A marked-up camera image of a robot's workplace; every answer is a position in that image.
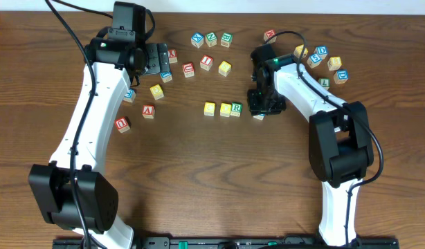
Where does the blue L block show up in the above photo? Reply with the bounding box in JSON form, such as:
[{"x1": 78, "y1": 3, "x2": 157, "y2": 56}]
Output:
[{"x1": 253, "y1": 114, "x2": 265, "y2": 120}]

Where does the green R block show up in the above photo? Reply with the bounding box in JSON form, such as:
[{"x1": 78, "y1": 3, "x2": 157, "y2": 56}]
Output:
[{"x1": 230, "y1": 102, "x2": 242, "y2": 117}]

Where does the yellow O block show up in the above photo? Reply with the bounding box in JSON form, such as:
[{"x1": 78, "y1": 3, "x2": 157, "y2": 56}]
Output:
[{"x1": 220, "y1": 102, "x2": 232, "y2": 117}]

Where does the yellow C block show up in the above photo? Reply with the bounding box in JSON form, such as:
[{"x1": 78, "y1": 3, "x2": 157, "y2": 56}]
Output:
[{"x1": 204, "y1": 102, "x2": 216, "y2": 116}]

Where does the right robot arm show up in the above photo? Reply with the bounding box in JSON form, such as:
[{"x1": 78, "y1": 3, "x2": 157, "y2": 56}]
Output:
[{"x1": 248, "y1": 44, "x2": 374, "y2": 246}]

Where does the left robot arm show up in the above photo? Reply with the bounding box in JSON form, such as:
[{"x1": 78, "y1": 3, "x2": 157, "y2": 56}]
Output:
[{"x1": 28, "y1": 1, "x2": 170, "y2": 248}]

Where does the red Y block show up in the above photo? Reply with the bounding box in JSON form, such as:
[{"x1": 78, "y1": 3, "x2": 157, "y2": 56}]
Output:
[{"x1": 168, "y1": 49, "x2": 178, "y2": 64}]

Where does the blue P block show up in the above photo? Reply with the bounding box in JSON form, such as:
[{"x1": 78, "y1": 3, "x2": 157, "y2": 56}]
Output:
[{"x1": 160, "y1": 72, "x2": 172, "y2": 83}]

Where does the red U block upper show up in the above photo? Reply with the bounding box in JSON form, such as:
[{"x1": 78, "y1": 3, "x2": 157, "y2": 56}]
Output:
[{"x1": 182, "y1": 62, "x2": 195, "y2": 77}]

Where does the red u block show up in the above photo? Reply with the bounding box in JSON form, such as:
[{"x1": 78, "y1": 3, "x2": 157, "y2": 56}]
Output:
[
  {"x1": 114, "y1": 117, "x2": 130, "y2": 133},
  {"x1": 182, "y1": 62, "x2": 195, "y2": 77}
]

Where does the yellow block left lower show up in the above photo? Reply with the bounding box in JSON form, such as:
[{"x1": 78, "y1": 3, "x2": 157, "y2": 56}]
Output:
[{"x1": 150, "y1": 84, "x2": 164, "y2": 100}]

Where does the blue T block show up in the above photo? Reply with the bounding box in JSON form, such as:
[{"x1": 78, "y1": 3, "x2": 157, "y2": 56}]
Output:
[{"x1": 123, "y1": 89, "x2": 136, "y2": 103}]

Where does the red I block left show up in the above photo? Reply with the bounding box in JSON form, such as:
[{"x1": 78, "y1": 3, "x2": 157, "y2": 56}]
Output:
[{"x1": 199, "y1": 55, "x2": 213, "y2": 71}]

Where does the yellow block centre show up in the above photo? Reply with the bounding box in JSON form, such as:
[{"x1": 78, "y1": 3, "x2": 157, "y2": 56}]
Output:
[{"x1": 219, "y1": 61, "x2": 232, "y2": 77}]

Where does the green N block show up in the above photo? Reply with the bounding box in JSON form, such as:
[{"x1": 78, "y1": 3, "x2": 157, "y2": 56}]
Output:
[{"x1": 205, "y1": 32, "x2": 217, "y2": 47}]

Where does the red A block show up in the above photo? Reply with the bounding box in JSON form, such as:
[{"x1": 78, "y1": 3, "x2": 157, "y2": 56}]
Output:
[{"x1": 142, "y1": 105, "x2": 156, "y2": 119}]

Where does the yellow block right upper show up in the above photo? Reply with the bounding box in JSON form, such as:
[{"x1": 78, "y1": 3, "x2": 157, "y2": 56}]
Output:
[{"x1": 293, "y1": 44, "x2": 308, "y2": 58}]

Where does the green L block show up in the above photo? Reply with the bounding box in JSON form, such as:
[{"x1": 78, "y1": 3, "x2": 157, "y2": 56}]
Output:
[{"x1": 318, "y1": 77, "x2": 330, "y2": 90}]

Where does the blue S block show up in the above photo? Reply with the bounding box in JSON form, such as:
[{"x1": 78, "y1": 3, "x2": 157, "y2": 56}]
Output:
[{"x1": 307, "y1": 53, "x2": 322, "y2": 68}]

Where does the red M block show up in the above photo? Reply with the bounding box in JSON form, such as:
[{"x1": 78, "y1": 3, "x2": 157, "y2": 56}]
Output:
[{"x1": 264, "y1": 30, "x2": 276, "y2": 44}]

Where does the green B block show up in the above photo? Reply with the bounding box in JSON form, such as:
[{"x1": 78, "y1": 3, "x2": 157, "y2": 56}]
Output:
[{"x1": 220, "y1": 33, "x2": 233, "y2": 48}]

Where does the blue D block upper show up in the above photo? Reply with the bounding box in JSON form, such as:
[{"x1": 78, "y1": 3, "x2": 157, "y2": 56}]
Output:
[{"x1": 314, "y1": 46, "x2": 328, "y2": 59}]

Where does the blue d block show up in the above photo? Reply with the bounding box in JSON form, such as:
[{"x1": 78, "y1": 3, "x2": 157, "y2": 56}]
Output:
[
  {"x1": 314, "y1": 46, "x2": 328, "y2": 59},
  {"x1": 334, "y1": 70, "x2": 349, "y2": 84}
]

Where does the red U block lower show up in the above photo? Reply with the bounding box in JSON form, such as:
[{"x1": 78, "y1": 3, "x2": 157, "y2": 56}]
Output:
[{"x1": 114, "y1": 117, "x2": 130, "y2": 133}]

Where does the yellow block far right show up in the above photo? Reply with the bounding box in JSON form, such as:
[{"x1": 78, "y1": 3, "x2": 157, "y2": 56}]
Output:
[{"x1": 327, "y1": 57, "x2": 342, "y2": 71}]

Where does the blue D block lower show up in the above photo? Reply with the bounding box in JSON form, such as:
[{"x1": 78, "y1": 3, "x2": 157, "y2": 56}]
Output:
[{"x1": 334, "y1": 70, "x2": 349, "y2": 84}]

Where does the right black cable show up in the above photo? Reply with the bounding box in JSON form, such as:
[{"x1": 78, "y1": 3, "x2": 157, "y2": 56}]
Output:
[{"x1": 264, "y1": 30, "x2": 385, "y2": 247}]

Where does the black cable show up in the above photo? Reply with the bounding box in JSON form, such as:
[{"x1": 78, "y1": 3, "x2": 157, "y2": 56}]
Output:
[
  {"x1": 264, "y1": 30, "x2": 385, "y2": 247},
  {"x1": 42, "y1": 0, "x2": 156, "y2": 249}
]

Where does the left black cable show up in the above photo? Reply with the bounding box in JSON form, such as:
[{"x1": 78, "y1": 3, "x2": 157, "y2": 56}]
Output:
[{"x1": 42, "y1": 0, "x2": 156, "y2": 249}]

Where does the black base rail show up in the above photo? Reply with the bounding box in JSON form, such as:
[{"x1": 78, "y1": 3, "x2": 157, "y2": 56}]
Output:
[{"x1": 52, "y1": 236, "x2": 400, "y2": 249}]

